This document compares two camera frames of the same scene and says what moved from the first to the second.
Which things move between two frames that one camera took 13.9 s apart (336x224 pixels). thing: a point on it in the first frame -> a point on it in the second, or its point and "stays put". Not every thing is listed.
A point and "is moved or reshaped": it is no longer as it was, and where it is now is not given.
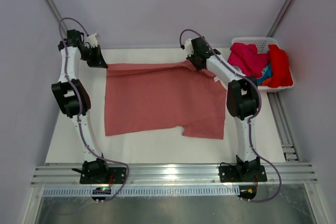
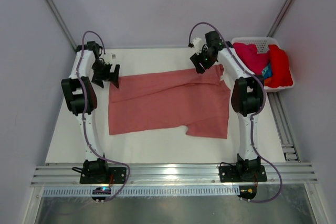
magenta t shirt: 245,56 stays put
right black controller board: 248,192 stays put
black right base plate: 242,173 stays put
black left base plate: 115,176 stays put
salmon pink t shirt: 144,96 is moved or reshaped
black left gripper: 98,61 -> 113,76
